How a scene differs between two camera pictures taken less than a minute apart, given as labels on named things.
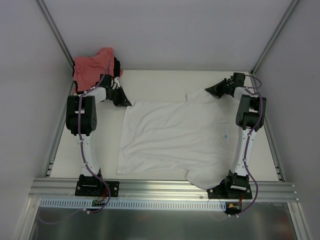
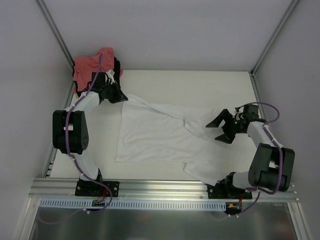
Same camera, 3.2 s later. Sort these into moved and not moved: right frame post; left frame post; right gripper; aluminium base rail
Moved: right gripper
Not moved: right frame post; left frame post; aluminium base rail
